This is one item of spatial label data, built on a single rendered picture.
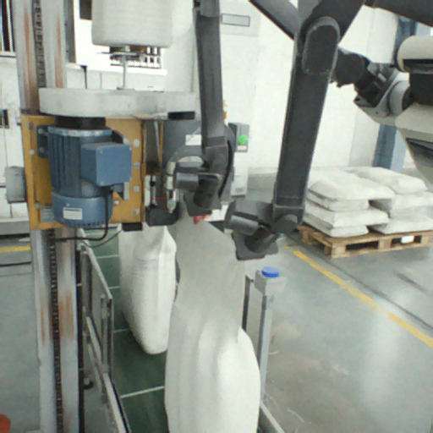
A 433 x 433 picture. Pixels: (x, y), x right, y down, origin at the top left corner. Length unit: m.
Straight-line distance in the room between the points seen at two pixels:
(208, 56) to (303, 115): 0.44
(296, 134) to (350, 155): 6.31
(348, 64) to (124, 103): 0.55
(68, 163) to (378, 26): 6.21
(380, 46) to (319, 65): 6.49
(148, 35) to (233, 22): 4.11
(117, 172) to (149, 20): 0.35
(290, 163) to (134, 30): 0.54
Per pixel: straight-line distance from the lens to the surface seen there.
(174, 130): 1.41
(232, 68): 5.24
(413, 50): 1.02
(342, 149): 6.94
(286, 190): 0.84
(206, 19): 1.10
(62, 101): 1.13
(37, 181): 1.37
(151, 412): 1.70
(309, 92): 0.71
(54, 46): 1.39
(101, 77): 4.12
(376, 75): 1.28
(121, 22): 1.18
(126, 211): 1.43
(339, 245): 4.13
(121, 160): 1.13
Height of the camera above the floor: 1.48
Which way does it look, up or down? 18 degrees down
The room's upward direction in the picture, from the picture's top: 4 degrees clockwise
